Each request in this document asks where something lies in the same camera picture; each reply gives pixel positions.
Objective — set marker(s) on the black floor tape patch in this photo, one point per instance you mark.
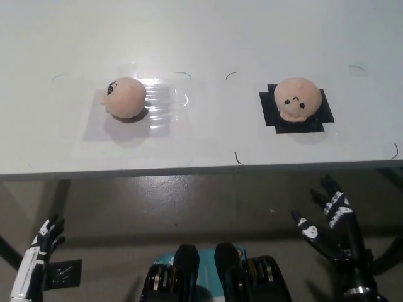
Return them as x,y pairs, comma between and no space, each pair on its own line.
63,273

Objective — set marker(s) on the grey tape patch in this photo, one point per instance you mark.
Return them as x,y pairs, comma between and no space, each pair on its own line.
97,129

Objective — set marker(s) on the smiling-face beige dumpling toy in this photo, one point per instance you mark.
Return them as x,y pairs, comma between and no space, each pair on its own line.
299,94

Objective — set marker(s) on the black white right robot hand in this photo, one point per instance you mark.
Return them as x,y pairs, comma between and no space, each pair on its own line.
344,232

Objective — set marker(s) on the black teal robot body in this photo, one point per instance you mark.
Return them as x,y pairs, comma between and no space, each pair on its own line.
226,277

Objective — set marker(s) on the black table leg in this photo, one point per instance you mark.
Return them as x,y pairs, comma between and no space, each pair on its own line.
9,251
390,248

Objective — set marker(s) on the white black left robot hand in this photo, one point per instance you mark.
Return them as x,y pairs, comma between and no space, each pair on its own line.
28,267

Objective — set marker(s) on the clear tape sheet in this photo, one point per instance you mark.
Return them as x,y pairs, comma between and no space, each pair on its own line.
163,94

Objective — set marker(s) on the angry-face beige dumpling toy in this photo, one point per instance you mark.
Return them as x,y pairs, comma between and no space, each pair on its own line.
127,97

